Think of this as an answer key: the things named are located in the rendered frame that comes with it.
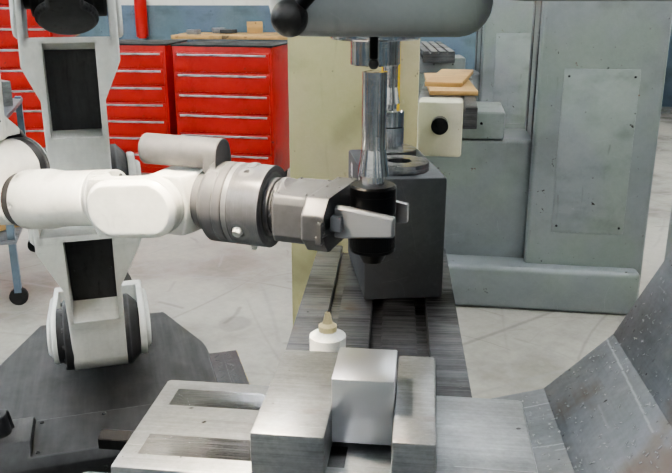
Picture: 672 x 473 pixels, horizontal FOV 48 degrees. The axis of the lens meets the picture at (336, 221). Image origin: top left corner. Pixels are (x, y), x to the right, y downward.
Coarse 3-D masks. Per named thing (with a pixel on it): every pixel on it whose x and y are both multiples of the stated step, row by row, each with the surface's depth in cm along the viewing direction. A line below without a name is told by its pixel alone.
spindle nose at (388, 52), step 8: (352, 48) 72; (360, 48) 71; (368, 48) 71; (384, 48) 71; (392, 48) 71; (352, 56) 72; (360, 56) 71; (368, 56) 71; (384, 56) 71; (392, 56) 71; (352, 64) 72; (360, 64) 71; (384, 64) 71; (392, 64) 71
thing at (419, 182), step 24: (408, 168) 111; (432, 168) 116; (408, 192) 110; (432, 192) 110; (432, 216) 112; (408, 240) 112; (432, 240) 113; (360, 264) 117; (384, 264) 113; (408, 264) 113; (432, 264) 114; (384, 288) 114; (408, 288) 114; (432, 288) 115
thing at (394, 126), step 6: (390, 120) 121; (396, 120) 121; (402, 120) 122; (390, 126) 121; (396, 126) 121; (402, 126) 122; (390, 132) 121; (396, 132) 122; (402, 132) 123; (390, 138) 122; (396, 138) 122; (402, 138) 123; (390, 144) 122; (396, 144) 122; (402, 144) 123; (390, 150) 122
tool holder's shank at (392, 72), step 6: (396, 66) 120; (390, 72) 120; (396, 72) 120; (390, 78) 120; (396, 78) 120; (390, 84) 120; (396, 84) 121; (390, 90) 120; (396, 90) 121; (390, 96) 121; (396, 96) 121; (390, 102) 121; (396, 102) 121; (390, 108) 121; (396, 108) 122
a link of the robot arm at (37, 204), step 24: (0, 144) 93; (24, 144) 95; (0, 168) 90; (24, 168) 93; (0, 192) 90; (24, 192) 88; (48, 192) 87; (72, 192) 86; (0, 216) 90; (24, 216) 89; (48, 216) 88; (72, 216) 87
